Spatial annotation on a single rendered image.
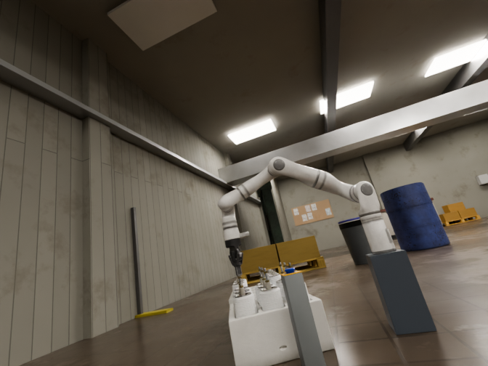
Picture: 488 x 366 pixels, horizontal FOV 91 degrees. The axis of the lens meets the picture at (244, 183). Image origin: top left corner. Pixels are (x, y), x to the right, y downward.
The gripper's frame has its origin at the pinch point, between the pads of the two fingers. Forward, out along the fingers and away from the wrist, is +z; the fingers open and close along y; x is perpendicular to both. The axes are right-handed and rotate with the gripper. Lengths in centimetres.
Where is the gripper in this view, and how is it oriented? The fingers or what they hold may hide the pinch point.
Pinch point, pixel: (238, 271)
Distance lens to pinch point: 114.2
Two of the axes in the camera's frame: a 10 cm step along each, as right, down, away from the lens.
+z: 2.0, 9.4, -2.9
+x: 9.0, -0.6, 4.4
